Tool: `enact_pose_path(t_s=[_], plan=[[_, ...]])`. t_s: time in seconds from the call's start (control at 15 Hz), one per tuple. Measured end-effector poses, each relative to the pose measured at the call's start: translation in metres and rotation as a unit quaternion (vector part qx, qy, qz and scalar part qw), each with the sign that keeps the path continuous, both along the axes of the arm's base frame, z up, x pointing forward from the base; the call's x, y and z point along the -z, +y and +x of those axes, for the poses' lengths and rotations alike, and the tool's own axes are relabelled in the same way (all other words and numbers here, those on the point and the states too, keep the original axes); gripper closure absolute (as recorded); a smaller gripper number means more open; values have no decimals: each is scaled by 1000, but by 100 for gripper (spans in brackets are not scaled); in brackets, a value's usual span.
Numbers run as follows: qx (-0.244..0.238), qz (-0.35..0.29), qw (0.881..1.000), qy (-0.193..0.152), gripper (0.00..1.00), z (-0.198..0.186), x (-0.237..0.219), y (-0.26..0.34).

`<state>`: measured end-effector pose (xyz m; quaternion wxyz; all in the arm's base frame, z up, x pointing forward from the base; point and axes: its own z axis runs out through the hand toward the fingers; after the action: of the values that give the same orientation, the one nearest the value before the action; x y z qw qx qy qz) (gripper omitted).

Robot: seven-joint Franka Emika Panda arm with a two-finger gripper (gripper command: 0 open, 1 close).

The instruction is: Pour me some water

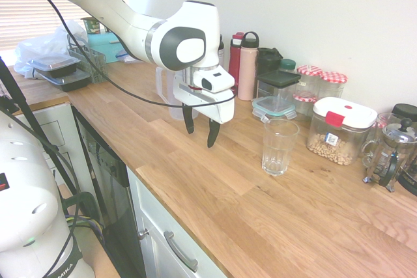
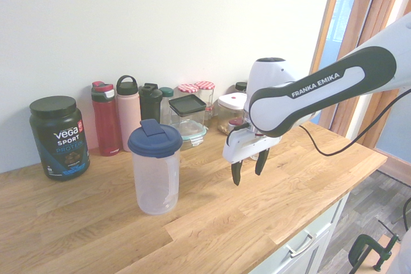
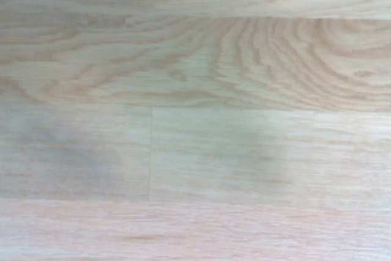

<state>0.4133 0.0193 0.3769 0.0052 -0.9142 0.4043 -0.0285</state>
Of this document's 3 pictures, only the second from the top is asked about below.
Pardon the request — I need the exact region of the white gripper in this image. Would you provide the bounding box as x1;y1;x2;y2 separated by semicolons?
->
223;122;281;187

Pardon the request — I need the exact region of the clear plastic pitcher blue lid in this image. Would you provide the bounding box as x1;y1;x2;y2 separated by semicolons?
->
127;119;183;216

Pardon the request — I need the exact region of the red water bottle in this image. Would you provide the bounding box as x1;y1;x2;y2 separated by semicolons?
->
91;81;122;157

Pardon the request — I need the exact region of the glass food container teal lid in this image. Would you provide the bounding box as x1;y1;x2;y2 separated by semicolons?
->
170;119;209;151

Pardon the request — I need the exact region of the glass jar white lid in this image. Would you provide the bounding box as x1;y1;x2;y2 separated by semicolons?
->
217;92;248;136

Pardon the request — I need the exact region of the square container black lid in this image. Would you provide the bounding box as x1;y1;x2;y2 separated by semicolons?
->
168;95;207;137

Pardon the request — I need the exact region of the white kitchen cabinet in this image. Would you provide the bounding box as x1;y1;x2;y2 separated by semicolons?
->
256;190;351;274

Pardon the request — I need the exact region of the clear bottle green lid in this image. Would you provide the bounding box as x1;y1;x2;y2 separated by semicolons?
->
159;87;175;126

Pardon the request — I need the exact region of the black shaker bottle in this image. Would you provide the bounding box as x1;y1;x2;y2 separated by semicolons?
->
139;83;163;126

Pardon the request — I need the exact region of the pink bottle black lid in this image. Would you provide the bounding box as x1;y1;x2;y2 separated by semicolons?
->
116;75;144;153

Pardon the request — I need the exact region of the green metal clamp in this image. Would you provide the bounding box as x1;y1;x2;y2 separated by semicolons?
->
348;219;401;271

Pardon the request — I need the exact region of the black Vega protein tub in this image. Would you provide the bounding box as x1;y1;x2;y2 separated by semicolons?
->
29;96;91;182

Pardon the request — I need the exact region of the metal drawer bar handle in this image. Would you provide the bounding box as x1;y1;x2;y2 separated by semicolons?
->
285;230;317;258

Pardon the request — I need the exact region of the wooden door frame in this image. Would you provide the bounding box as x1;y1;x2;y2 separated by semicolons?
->
310;0;411;150

